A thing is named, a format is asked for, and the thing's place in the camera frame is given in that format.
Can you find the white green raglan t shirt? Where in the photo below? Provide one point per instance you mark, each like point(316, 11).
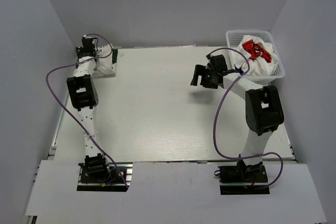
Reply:
point(106, 65)

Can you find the white plastic basket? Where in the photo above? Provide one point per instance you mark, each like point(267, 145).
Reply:
point(238, 60)

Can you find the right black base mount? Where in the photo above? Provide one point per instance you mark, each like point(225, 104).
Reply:
point(232, 181)

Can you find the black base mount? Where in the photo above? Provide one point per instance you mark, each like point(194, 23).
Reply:
point(232, 181)
point(102, 182)

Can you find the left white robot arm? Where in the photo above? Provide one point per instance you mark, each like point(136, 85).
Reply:
point(84, 98)

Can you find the blue t shirt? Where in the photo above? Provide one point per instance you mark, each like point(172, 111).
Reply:
point(239, 71)

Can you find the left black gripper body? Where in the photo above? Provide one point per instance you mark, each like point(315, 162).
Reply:
point(81, 50)

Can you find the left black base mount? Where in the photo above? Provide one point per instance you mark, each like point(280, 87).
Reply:
point(102, 182)

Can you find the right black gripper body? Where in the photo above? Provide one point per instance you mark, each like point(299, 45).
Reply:
point(207, 80)

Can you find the white t shirt red print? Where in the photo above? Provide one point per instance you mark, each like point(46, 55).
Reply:
point(262, 59)

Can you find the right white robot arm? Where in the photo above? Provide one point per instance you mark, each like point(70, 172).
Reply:
point(263, 110)

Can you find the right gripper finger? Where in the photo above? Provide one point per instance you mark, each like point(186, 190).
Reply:
point(201, 70)
point(195, 79)

